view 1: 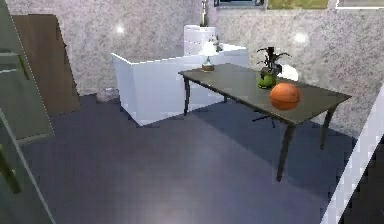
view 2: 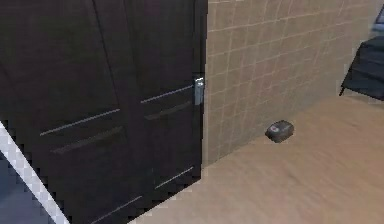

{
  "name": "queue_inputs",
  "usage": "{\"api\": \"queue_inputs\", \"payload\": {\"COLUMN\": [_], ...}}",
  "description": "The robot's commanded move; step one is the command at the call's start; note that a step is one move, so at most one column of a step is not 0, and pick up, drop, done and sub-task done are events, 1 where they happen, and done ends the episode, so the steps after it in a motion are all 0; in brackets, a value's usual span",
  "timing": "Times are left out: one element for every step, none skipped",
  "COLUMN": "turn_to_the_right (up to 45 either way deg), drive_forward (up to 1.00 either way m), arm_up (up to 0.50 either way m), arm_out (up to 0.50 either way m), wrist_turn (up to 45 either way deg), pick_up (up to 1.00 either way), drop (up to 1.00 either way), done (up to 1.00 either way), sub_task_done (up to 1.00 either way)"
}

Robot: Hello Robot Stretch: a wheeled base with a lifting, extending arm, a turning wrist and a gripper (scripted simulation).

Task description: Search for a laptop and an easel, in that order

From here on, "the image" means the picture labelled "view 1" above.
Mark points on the white bathtub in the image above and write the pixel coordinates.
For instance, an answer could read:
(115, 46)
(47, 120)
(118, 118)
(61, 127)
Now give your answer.
(156, 86)

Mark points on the dark grey table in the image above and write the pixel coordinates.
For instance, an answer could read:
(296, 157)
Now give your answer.
(233, 83)

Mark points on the white table lamp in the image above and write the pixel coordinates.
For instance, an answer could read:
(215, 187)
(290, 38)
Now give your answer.
(208, 56)

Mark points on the house plant in green pot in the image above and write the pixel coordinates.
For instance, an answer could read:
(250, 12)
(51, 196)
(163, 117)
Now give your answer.
(269, 71)

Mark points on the orange basketball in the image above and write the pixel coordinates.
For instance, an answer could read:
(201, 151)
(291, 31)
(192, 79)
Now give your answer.
(285, 96)

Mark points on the framed green picture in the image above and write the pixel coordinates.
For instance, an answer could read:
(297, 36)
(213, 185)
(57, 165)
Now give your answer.
(297, 3)

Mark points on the brown wooden door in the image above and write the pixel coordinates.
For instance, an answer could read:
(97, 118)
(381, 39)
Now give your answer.
(46, 63)

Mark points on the grey-green door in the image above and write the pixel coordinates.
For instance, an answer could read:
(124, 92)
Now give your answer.
(16, 100)

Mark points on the white framed picture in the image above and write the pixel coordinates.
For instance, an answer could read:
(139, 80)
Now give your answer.
(360, 3)

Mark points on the window with dark frame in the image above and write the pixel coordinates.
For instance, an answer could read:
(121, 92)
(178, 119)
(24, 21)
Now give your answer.
(238, 3)

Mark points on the white door frame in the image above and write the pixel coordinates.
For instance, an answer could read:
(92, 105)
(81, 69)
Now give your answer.
(356, 160)

